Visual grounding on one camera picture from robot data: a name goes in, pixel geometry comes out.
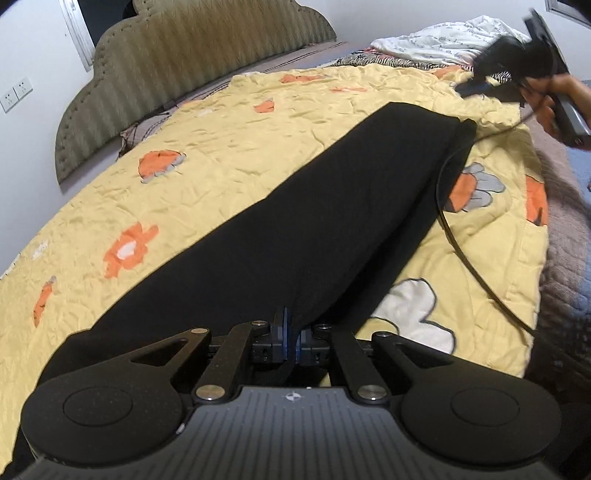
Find yellow flowered blanket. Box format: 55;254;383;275
0;62;550;380

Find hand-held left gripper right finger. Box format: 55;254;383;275
294;322;459;404

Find zebra striped cloth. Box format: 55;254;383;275
332;46;472;71

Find padded striped headboard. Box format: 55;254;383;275
54;0;338;185

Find blue cloth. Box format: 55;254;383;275
567;150;591;208

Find white printed cloth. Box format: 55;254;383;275
372;15;532;65

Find brown bed cover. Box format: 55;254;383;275
524;122;591;416

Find black cable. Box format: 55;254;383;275
436;104;539;333

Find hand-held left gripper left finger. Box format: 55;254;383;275
121;305;291;403

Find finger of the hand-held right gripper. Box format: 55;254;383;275
455;75;505;99

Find person's right hand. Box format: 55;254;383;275
522;73;591;151

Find white door frame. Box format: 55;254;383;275
59;0;96;73

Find black pants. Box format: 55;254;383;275
9;102;477;474

